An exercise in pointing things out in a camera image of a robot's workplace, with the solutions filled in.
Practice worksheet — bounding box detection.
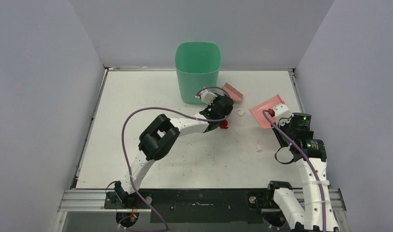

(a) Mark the pink hand brush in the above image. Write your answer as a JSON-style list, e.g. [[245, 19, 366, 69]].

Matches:
[[222, 82, 244, 102]]

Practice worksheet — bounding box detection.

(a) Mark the pink dustpan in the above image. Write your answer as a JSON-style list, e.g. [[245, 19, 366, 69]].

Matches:
[[249, 94, 285, 129]]

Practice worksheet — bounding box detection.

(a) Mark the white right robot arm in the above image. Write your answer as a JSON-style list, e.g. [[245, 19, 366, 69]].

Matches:
[[262, 109, 340, 232]]

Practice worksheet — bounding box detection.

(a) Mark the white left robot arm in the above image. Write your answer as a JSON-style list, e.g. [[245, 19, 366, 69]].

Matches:
[[114, 90, 234, 208]]

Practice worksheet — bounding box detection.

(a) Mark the red paper scrap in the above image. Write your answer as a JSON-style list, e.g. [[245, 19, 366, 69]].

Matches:
[[219, 120, 229, 129]]

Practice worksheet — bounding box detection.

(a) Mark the white paper scrap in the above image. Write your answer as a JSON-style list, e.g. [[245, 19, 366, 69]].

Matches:
[[236, 108, 245, 116]]

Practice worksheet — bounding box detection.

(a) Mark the green plastic waste bin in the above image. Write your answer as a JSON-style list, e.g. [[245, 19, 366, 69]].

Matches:
[[175, 42, 221, 104]]

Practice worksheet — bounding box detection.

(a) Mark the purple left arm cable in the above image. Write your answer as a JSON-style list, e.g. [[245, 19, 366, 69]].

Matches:
[[117, 86, 232, 232]]

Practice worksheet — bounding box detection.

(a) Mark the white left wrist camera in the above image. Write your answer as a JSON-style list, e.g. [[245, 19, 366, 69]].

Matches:
[[199, 89, 217, 104]]

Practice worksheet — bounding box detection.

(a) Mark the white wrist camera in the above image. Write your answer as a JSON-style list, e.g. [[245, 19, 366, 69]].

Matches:
[[199, 89, 217, 104], [272, 103, 291, 126]]

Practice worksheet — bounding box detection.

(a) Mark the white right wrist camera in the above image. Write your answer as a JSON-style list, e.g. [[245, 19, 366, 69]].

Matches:
[[272, 103, 291, 126]]

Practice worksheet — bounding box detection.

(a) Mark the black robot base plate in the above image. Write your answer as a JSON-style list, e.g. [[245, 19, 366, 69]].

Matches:
[[103, 188, 299, 225]]

